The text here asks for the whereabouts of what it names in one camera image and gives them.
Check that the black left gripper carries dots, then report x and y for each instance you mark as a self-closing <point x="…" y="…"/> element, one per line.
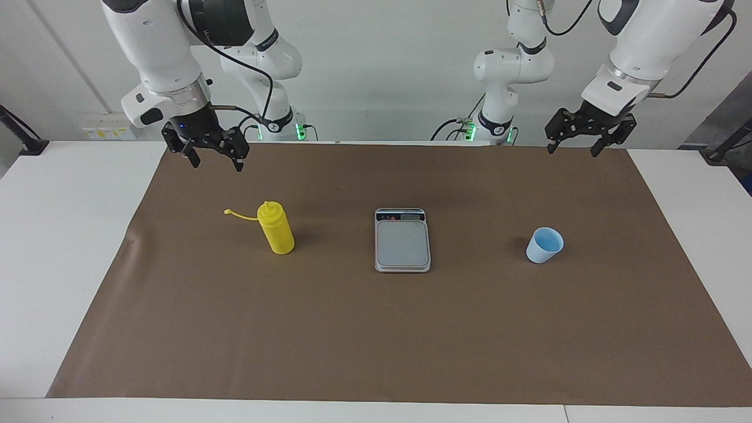
<point x="587" y="120"/>

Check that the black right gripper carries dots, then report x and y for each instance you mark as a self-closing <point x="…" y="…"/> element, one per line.
<point x="200" y="126"/>

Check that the yellow squeeze bottle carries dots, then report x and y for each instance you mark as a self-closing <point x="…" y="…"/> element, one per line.
<point x="279" y="232"/>

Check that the light blue plastic cup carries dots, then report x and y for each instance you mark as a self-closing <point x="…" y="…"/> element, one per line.
<point x="543" y="247"/>

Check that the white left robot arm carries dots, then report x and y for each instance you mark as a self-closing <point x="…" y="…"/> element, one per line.
<point x="646" y="41"/>

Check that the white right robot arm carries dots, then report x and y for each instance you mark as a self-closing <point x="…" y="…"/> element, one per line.
<point x="158" y="47"/>

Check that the silver digital kitchen scale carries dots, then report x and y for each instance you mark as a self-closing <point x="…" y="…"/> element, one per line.
<point x="402" y="244"/>

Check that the black clamp stand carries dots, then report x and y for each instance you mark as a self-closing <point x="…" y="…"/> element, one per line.
<point x="719" y="154"/>
<point x="32" y="145"/>

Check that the brown paper table mat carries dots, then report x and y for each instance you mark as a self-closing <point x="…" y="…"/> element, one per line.
<point x="376" y="335"/>

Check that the white wall socket box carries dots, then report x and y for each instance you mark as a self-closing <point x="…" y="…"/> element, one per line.
<point x="108" y="126"/>

